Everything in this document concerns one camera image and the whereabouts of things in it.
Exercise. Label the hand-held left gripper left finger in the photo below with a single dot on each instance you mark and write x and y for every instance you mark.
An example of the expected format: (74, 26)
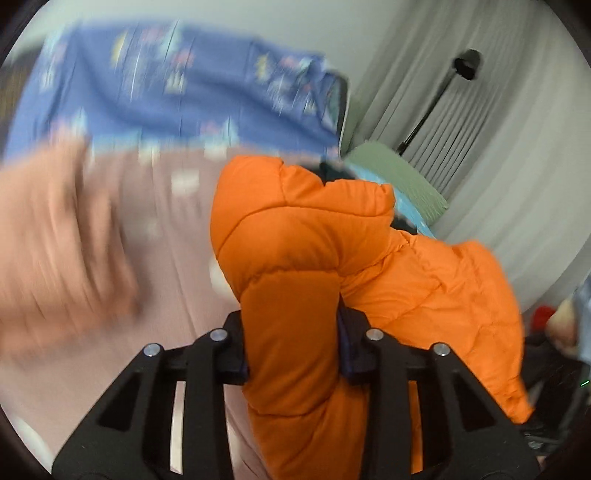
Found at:
(233, 355)

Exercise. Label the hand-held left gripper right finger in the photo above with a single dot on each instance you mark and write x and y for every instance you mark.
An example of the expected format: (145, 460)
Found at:
(346, 350)

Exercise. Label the orange hooded puffer jacket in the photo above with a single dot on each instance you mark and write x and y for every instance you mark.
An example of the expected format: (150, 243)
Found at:
(295, 258)

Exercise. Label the red object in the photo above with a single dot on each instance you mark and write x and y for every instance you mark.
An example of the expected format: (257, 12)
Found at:
(541, 317)

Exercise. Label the pink polka-dot blanket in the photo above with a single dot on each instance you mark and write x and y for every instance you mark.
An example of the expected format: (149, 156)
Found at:
(184, 258)

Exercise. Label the light blue printed bedsheet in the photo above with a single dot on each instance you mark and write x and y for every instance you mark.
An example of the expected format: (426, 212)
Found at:
(406, 203)

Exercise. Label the green pillow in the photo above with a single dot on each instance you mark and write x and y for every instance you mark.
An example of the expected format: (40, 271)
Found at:
(397, 180)

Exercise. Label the peach cloth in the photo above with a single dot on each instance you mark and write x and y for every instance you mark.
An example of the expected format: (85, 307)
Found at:
(60, 249)

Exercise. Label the white pleated curtain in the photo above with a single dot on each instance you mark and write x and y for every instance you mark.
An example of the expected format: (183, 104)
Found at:
(508, 161)

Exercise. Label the blue tree-print sheet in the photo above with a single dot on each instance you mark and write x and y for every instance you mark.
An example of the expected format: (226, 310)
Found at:
(184, 92)

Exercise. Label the black floor lamp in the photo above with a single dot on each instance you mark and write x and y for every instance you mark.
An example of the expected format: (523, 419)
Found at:
(466, 62)

